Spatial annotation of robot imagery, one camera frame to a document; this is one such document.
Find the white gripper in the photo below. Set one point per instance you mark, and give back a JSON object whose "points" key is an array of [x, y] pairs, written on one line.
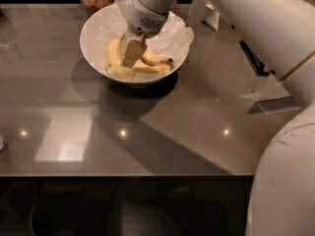
{"points": [[144, 19]]}

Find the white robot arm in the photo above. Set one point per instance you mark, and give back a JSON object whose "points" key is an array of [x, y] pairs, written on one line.
{"points": [[282, 34]]}

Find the middle yellow banana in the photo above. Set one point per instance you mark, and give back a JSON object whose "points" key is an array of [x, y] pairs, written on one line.
{"points": [[142, 67]]}

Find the right spotted yellow banana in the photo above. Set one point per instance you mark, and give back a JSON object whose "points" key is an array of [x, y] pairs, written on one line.
{"points": [[154, 60]]}

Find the left yellow banana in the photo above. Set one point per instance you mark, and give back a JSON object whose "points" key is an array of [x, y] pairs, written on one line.
{"points": [[113, 53]]}

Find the bottom yellow banana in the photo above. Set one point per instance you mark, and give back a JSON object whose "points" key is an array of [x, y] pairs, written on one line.
{"points": [[121, 73]]}

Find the white ceramic bowl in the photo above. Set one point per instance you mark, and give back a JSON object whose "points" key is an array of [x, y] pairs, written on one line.
{"points": [[97, 58]]}

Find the white crumpled paper liner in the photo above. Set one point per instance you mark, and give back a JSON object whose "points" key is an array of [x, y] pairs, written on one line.
{"points": [[173, 40]]}

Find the white paper bag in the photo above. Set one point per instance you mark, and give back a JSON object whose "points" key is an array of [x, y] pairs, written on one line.
{"points": [[203, 11]]}

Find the clear acrylic stand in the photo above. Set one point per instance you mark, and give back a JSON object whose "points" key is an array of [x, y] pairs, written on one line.
{"points": [[271, 97]]}

